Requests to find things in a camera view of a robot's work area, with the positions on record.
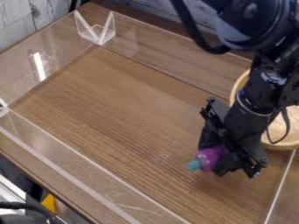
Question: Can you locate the yellow label on device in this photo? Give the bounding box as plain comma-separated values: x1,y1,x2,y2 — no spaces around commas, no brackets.
42,194,56,213

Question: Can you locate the clear acrylic corner bracket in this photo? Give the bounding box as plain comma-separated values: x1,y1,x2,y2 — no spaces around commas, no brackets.
74,11,116,46

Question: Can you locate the black cable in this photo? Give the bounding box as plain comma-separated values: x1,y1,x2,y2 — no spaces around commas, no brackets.
0,201,59,224

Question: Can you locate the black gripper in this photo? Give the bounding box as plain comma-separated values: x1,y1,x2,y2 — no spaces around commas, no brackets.
199,97,277,179

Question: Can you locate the purple toy eggplant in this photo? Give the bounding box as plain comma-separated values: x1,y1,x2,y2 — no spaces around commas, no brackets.
188,145,228,172

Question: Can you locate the brown wooden bowl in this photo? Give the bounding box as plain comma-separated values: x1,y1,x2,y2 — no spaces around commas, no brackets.
228,70,299,151

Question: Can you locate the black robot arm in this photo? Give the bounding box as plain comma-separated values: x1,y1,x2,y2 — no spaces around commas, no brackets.
171,0,299,178

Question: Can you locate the clear acrylic tray wall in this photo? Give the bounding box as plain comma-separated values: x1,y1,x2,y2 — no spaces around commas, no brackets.
0,97,191,224

